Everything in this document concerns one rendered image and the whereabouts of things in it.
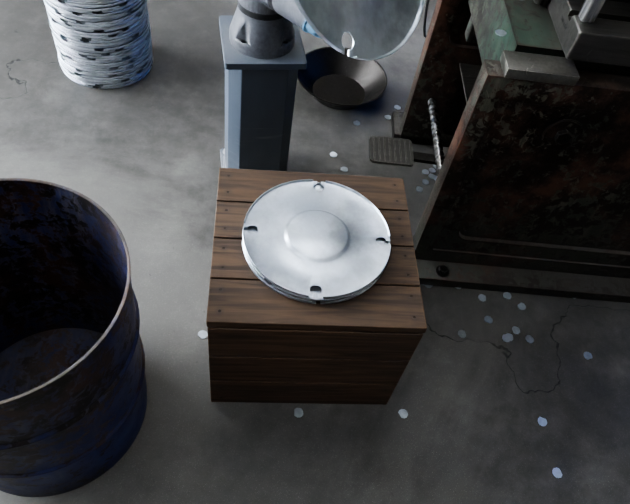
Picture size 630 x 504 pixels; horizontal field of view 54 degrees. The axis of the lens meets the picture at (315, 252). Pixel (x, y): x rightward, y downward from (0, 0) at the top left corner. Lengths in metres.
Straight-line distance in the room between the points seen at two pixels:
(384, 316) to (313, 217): 0.24
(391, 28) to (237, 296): 0.54
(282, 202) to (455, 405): 0.63
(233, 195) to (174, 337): 0.40
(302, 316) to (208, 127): 0.96
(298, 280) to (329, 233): 0.13
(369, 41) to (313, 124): 1.16
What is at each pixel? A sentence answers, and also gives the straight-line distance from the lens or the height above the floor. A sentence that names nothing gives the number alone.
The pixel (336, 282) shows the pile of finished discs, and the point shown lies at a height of 0.37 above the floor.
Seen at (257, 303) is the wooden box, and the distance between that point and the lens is 1.12.
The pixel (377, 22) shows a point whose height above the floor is 0.86.
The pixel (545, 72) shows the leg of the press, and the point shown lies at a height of 0.64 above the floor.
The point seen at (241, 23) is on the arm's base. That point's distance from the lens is 1.44.
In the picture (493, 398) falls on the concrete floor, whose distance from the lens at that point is 1.54.
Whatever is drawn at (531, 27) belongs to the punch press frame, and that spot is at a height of 0.65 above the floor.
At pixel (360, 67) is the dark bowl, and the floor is 0.04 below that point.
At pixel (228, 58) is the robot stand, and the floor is 0.45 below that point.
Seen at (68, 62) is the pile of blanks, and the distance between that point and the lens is 2.10.
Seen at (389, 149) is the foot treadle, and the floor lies 0.16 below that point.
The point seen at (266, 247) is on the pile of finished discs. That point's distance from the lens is 1.17.
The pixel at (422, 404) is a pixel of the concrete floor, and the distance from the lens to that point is 1.47.
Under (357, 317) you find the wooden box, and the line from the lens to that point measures 1.13.
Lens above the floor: 1.30
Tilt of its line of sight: 53 degrees down
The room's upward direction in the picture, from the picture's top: 11 degrees clockwise
